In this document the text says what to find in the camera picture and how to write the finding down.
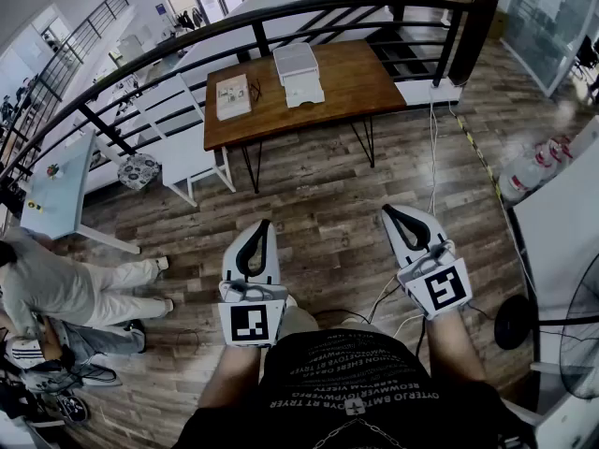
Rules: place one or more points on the thin-framed glasses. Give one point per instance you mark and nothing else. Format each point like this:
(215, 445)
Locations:
(255, 91)

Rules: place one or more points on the light blue table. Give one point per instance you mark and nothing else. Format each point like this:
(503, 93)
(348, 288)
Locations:
(61, 194)

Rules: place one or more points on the pack of clear water bottles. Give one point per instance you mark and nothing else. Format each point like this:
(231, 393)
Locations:
(519, 178)

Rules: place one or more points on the person's beige trousers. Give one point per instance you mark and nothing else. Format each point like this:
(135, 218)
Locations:
(299, 321)

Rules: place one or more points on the white wooden chair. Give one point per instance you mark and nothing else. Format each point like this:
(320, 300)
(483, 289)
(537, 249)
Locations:
(187, 157)

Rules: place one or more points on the dark wooden railing post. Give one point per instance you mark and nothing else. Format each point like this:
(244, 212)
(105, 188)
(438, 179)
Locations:
(475, 31)

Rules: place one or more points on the white cabinet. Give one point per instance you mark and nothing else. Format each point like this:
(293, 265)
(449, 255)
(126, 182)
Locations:
(132, 47)

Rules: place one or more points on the small yellow black toy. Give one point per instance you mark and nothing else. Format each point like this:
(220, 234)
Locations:
(33, 205)

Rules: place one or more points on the black standing fan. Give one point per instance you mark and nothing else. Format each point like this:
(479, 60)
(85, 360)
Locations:
(515, 321)

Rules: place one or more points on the patterned cushion stool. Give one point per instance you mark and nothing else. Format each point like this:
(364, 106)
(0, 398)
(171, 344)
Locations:
(138, 171)

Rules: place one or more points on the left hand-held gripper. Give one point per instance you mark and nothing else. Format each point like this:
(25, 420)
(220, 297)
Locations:
(250, 321)

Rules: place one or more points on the person's left forearm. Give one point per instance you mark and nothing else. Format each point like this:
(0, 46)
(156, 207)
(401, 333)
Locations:
(229, 377)

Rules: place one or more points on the curved black metal railing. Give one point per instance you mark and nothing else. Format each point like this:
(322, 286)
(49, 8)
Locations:
(327, 4)

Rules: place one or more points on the person's black printed shirt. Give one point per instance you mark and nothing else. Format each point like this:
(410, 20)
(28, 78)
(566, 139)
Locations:
(351, 381)

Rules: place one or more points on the person's white shoe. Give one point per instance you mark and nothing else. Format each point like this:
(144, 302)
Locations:
(291, 300)

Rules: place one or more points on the brown wooden table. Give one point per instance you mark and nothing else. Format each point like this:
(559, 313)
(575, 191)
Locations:
(346, 82)

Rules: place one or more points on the yellow black striped floor tape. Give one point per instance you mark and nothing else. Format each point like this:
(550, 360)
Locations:
(477, 150)

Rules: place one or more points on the person's right forearm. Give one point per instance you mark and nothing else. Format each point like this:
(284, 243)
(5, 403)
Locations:
(451, 349)

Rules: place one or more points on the small red green toy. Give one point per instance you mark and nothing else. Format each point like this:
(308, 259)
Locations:
(53, 171)

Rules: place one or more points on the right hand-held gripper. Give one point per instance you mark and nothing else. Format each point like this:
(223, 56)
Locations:
(447, 288)

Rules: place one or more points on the white box with lid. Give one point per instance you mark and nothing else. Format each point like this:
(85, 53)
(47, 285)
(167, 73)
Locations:
(296, 63)

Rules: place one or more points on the white counter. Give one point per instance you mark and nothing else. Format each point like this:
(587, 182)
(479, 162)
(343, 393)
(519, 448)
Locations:
(561, 232)

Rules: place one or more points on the thin-bar black balcony railing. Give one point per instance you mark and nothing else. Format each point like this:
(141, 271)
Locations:
(56, 75)

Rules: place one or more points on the beige hardcover book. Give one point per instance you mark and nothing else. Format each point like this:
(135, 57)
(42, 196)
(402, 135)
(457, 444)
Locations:
(233, 98)

